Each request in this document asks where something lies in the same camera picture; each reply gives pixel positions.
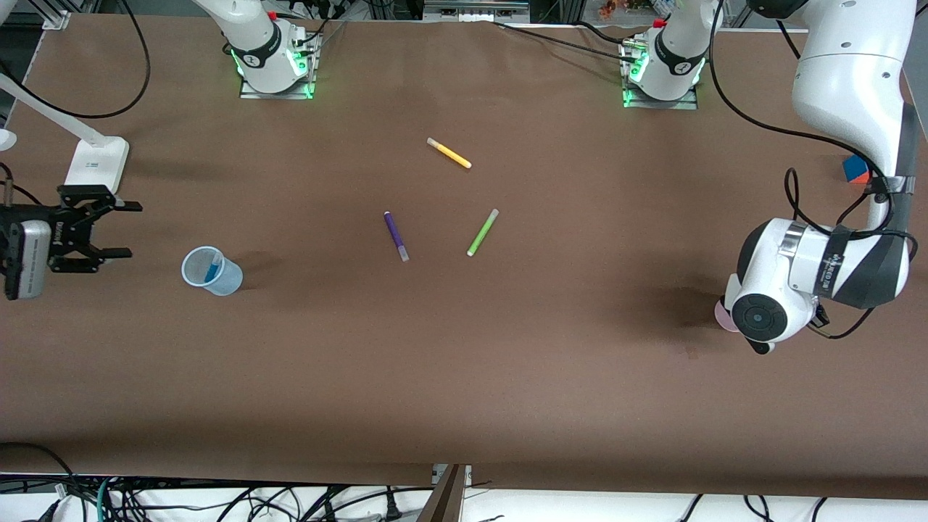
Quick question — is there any yellow marker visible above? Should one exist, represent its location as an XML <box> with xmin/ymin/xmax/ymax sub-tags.
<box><xmin>426</xmin><ymin>137</ymin><xmax>473</xmax><ymax>170</ymax></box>

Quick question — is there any aluminium frame crossbar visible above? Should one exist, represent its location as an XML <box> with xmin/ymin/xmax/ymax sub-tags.
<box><xmin>423</xmin><ymin>0</ymin><xmax>531</xmax><ymax>22</ymax></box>

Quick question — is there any brown table leg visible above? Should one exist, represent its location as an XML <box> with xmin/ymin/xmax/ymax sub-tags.
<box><xmin>417</xmin><ymin>464</ymin><xmax>469</xmax><ymax>522</ymax></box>

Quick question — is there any purple marker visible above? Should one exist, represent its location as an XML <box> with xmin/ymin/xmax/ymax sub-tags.
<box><xmin>384</xmin><ymin>211</ymin><xmax>410</xmax><ymax>262</ymax></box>

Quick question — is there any pink plastic cup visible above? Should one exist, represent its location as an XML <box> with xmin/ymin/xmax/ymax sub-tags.
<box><xmin>714</xmin><ymin>296</ymin><xmax>742</xmax><ymax>333</ymax></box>

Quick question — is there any white desk lamp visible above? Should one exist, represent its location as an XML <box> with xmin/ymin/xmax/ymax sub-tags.
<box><xmin>0</xmin><ymin>71</ymin><xmax>130</xmax><ymax>199</ymax></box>

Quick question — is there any blue plastic cup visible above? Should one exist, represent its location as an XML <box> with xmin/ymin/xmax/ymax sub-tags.
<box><xmin>181</xmin><ymin>246</ymin><xmax>244</xmax><ymax>297</ymax></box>

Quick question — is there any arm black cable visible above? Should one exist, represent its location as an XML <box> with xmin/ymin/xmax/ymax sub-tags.
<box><xmin>708</xmin><ymin>0</ymin><xmax>919</xmax><ymax>341</ymax></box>
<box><xmin>0</xmin><ymin>0</ymin><xmax>152</xmax><ymax>120</ymax></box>

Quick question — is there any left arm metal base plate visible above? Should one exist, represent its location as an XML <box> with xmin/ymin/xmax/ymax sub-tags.
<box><xmin>620</xmin><ymin>36</ymin><xmax>701</xmax><ymax>110</ymax></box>

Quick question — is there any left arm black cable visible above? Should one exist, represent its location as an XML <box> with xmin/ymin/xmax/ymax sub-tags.
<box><xmin>708</xmin><ymin>0</ymin><xmax>919</xmax><ymax>341</ymax></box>

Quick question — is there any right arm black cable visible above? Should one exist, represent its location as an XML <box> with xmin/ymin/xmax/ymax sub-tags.
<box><xmin>0</xmin><ymin>0</ymin><xmax>152</xmax><ymax>120</ymax></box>

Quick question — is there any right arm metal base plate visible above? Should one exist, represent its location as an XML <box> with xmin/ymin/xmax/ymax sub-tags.
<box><xmin>239</xmin><ymin>29</ymin><xmax>321</xmax><ymax>100</ymax></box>

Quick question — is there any black table cable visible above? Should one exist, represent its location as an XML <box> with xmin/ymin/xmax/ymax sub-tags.
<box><xmin>576</xmin><ymin>20</ymin><xmax>633</xmax><ymax>44</ymax></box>
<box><xmin>493</xmin><ymin>20</ymin><xmax>630</xmax><ymax>59</ymax></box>

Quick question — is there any green marker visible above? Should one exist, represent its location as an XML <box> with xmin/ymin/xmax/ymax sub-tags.
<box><xmin>466</xmin><ymin>208</ymin><xmax>500</xmax><ymax>257</ymax></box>

